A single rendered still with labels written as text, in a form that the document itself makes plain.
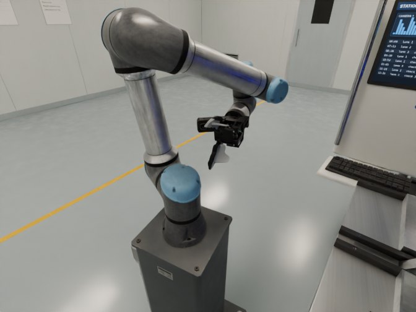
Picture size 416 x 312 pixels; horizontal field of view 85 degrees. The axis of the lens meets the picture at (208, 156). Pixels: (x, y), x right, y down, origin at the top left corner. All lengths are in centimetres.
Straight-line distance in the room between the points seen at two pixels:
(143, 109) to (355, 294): 68
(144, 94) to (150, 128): 10
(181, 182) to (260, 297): 111
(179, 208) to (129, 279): 109
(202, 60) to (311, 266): 155
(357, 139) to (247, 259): 102
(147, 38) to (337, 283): 68
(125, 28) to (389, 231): 86
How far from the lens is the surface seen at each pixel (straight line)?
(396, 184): 122
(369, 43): 117
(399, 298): 69
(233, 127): 68
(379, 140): 131
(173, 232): 76
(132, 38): 52
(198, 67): 56
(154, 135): 70
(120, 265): 179
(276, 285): 168
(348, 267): 72
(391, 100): 126
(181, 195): 65
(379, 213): 93
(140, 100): 66
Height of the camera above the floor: 141
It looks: 31 degrees down
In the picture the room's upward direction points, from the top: straight up
